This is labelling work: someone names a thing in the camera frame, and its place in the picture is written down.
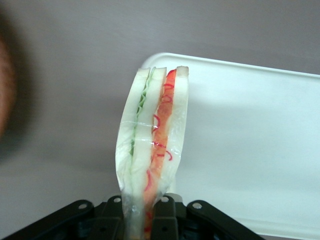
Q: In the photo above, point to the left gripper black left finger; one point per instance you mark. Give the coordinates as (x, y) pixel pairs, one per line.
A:
(62, 222)

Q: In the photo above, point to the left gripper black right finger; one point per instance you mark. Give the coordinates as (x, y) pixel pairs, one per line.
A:
(200, 222)

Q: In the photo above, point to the triangle sandwich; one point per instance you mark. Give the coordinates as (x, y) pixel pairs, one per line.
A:
(145, 150)

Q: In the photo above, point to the cream plastic tray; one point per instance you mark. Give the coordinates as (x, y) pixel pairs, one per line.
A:
(250, 125)

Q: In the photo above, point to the round brown wicker basket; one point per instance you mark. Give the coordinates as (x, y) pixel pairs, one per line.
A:
(5, 100)

